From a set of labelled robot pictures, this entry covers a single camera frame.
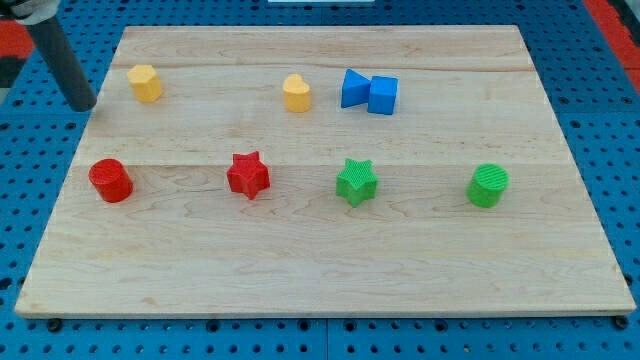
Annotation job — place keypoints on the yellow heart block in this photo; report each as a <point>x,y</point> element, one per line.
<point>296,94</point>

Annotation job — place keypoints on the red cylinder block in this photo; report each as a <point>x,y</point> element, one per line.
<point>111,180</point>

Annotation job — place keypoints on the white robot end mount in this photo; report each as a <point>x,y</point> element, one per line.
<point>29,12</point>

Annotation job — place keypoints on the wooden board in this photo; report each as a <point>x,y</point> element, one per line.
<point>183,245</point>

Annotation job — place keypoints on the blue triangle block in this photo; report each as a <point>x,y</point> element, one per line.
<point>355,89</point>

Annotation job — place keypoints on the green star block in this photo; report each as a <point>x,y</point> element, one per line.
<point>356,182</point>

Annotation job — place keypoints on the green cylinder block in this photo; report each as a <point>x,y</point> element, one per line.
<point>488,183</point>

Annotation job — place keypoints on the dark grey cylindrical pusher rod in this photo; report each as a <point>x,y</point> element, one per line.
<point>56,51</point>

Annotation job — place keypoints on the yellow hexagon block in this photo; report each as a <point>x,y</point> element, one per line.
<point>145,83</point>

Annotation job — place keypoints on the blue cube block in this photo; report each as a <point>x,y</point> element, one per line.
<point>382,95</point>

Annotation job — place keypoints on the red star block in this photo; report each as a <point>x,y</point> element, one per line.
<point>248,174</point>

